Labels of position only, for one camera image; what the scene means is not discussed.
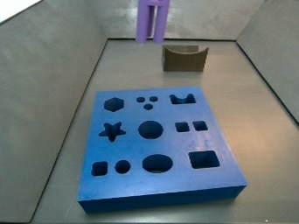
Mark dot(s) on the purple three prong object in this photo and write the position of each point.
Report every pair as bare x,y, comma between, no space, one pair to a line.
152,13

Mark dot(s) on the blue foam shape board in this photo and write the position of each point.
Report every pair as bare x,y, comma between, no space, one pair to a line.
156,152

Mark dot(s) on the black curved fixture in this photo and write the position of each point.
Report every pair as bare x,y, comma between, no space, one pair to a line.
184,58

